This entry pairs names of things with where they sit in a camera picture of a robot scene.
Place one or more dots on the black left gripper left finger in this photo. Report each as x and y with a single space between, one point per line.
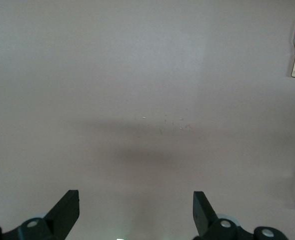
67 207

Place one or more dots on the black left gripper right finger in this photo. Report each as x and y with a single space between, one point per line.
202 210

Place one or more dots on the brown table cover sheet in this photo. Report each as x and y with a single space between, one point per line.
112 75

